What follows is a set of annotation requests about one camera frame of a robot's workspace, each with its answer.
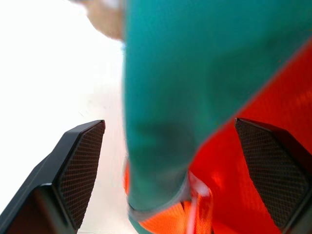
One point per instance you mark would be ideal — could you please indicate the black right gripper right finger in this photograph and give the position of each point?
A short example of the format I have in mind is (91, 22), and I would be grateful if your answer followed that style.
(275, 170)

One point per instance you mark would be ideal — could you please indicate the teal cloth garment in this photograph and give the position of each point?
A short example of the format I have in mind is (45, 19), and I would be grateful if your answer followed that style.
(185, 97)

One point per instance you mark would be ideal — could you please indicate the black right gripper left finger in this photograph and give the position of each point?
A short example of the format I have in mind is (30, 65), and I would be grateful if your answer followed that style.
(61, 175)

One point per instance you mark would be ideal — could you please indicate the tan cardboard box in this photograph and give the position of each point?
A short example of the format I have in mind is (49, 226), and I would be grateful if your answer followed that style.
(107, 19)

